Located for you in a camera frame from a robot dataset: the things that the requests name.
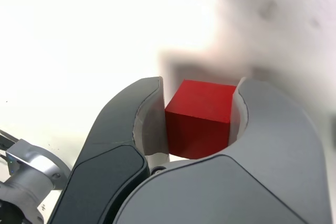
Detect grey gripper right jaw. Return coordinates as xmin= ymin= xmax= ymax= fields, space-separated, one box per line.
xmin=100 ymin=76 xmax=330 ymax=224

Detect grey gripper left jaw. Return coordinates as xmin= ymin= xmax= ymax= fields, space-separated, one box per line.
xmin=48 ymin=76 xmax=169 ymax=224

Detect red cube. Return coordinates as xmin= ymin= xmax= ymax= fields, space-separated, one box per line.
xmin=164 ymin=79 xmax=237 ymax=161

